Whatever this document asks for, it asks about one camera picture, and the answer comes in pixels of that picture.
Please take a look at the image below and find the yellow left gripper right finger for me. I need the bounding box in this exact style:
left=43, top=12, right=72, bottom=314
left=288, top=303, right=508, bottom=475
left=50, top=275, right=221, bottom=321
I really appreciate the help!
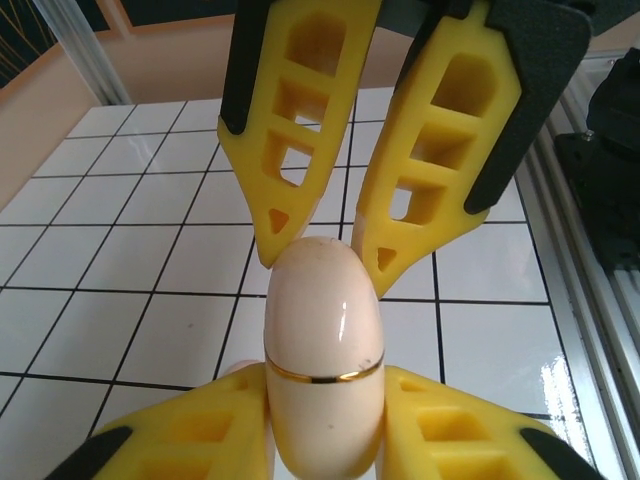
left=382, top=364, right=609, bottom=480

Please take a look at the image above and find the aluminium frame post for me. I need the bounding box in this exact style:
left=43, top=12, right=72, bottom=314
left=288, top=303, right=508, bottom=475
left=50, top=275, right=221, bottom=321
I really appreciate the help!
left=57, top=0, right=132, bottom=105

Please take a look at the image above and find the cream earbud charging case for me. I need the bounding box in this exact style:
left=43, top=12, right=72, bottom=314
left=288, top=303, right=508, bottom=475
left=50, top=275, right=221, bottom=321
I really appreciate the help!
left=263, top=235, right=387, bottom=480

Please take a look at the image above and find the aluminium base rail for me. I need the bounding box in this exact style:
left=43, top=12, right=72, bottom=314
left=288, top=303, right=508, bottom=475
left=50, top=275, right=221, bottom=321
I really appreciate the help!
left=519, top=47, right=640, bottom=480

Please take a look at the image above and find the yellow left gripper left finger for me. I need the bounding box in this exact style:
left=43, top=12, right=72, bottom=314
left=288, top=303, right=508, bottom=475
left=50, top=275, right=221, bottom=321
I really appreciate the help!
left=47, top=362, right=274, bottom=480

